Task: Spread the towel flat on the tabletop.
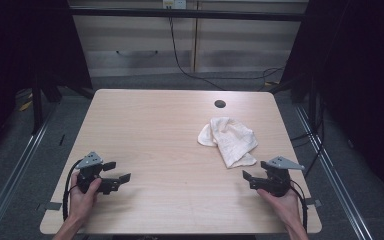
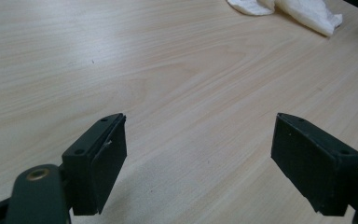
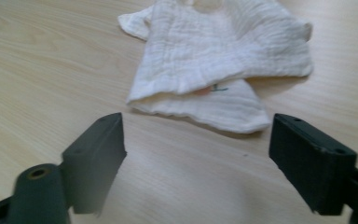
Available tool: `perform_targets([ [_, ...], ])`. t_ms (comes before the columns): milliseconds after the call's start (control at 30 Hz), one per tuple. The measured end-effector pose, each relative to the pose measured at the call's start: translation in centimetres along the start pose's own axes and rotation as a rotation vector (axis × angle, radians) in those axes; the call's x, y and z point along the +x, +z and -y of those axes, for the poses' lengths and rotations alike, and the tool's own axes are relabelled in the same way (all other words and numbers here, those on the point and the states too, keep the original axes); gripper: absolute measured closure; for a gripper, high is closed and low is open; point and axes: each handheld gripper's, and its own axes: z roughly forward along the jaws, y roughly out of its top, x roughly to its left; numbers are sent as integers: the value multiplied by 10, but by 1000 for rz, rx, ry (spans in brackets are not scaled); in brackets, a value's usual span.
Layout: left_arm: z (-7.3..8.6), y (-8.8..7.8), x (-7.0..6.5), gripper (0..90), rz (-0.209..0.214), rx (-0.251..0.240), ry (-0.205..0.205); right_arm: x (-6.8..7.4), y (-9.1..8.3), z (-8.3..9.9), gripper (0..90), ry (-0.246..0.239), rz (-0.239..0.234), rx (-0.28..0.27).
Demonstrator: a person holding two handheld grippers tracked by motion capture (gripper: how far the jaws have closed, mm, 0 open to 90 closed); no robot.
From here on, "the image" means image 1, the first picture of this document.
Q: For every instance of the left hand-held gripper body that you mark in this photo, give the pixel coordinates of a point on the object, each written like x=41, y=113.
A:
x=88, y=161

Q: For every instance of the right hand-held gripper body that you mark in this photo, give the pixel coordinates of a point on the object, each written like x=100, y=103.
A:
x=281, y=181

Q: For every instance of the white flower print cloth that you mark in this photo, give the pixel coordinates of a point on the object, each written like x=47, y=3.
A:
x=231, y=140

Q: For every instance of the person's right hand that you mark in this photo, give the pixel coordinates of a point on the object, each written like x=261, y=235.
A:
x=285, y=208

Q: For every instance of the person's left hand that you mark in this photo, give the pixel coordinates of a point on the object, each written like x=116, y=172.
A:
x=80, y=205

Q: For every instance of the grey tape piece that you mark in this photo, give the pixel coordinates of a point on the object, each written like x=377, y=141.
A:
x=53, y=206
x=314, y=202

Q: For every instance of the round dark table grommet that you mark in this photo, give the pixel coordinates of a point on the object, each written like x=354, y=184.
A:
x=220, y=103

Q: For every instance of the black metal stand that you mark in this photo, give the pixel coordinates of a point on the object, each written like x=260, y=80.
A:
x=37, y=103

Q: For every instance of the yellow floor tape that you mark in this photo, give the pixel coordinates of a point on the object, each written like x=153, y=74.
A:
x=25, y=105

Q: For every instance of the black curtain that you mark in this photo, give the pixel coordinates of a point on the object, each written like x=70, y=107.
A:
x=363, y=83
x=20, y=50

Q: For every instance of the pale cabinet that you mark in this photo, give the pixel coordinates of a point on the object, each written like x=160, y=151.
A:
x=140, y=36

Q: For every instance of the black horizontal metal bar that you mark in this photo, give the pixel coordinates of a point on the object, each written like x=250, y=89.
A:
x=186, y=14

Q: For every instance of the metal floor rail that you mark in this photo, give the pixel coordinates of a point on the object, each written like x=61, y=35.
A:
x=336, y=180
x=16, y=170

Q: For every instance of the white wall power outlet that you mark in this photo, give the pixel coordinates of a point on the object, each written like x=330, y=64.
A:
x=175, y=4

